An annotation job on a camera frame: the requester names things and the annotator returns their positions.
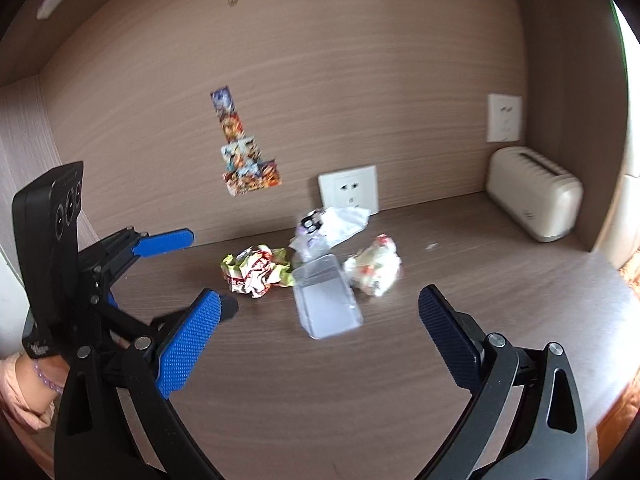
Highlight white wall socket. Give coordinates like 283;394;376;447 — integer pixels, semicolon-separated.
318;163;380;216
487;92;523;144

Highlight cream toaster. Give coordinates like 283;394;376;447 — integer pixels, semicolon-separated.
485;145;585;244

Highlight purple bead bracelet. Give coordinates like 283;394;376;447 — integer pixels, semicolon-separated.
32;359;65;394

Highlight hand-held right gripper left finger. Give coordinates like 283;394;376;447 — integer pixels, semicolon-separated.
54;288;226;480

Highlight white panda print bag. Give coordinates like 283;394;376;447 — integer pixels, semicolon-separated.
289;205;372;261

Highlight white padded headboard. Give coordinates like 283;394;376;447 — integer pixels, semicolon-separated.
599;160;640;272

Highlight colourful snack wrapper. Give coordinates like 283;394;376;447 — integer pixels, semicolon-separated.
221;243;296;300

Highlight colourful wall stickers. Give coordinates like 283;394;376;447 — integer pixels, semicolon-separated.
209;84;282;197

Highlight clear plastic box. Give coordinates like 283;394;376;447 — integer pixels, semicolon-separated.
291;253;365;340

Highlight white wrapper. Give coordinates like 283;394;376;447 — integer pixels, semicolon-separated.
342;233;403;297

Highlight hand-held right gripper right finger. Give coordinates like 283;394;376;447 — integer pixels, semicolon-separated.
418;284;588;480

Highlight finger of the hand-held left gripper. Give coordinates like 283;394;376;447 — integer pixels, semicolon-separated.
102;294;239;348
79;227;195;286

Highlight wooden desk shelf unit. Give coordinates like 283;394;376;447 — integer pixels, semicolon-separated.
0;0;633;480

